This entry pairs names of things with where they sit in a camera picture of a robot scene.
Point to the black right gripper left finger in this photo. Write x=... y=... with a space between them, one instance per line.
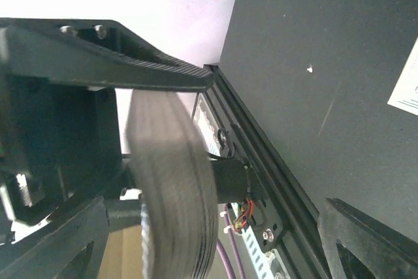
x=70 y=247

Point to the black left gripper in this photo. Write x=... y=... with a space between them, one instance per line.
x=60 y=141

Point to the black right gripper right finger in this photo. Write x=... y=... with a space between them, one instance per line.
x=358 y=246

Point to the blue playing card deck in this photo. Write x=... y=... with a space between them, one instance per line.
x=179 y=198

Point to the white card box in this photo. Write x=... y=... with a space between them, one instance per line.
x=404 y=95

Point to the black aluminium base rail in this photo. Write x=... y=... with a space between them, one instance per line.
x=256 y=185

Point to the white slotted cable duct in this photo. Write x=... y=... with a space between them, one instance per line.
x=267 y=265

